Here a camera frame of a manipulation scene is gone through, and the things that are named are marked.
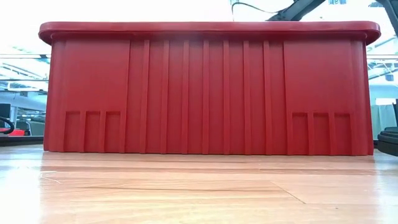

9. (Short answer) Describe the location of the red ribbed plastic bin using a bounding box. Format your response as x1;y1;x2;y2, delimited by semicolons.
38;21;382;156

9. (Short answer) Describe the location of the black cable loop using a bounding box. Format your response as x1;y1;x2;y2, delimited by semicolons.
0;116;16;135

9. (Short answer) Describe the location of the pale green curtain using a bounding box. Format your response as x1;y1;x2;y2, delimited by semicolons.
369;104;397;140

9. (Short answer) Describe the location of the thin black cable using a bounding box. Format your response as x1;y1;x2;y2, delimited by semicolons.
231;1;282;22

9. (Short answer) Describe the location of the grey box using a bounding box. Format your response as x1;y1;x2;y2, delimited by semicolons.
26;120;46;136

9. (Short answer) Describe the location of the small red object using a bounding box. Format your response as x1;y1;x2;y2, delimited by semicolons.
0;127;26;137

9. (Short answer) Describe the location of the black screen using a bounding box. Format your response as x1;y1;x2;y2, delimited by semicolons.
0;103;12;119

